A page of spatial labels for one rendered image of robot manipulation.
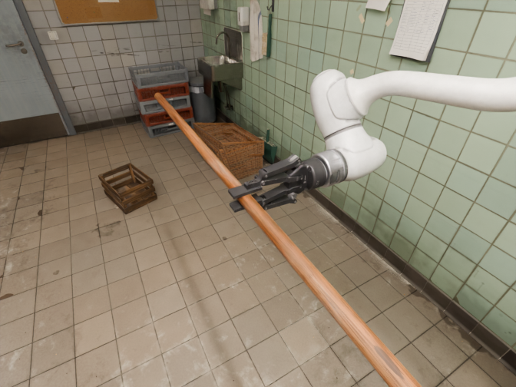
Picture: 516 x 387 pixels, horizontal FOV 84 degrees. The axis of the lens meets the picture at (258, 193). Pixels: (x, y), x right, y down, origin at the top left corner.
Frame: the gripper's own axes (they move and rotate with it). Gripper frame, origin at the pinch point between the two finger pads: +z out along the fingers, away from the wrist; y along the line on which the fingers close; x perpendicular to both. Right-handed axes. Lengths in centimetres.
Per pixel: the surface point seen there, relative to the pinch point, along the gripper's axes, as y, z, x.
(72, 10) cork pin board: -14, 20, 363
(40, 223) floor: 118, 94, 189
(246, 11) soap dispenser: -15, -118, 230
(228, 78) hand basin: 46, -104, 247
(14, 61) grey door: 29, 89, 362
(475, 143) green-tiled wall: 23, -122, 9
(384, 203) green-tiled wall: 81, -122, 43
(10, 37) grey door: 6, 83, 362
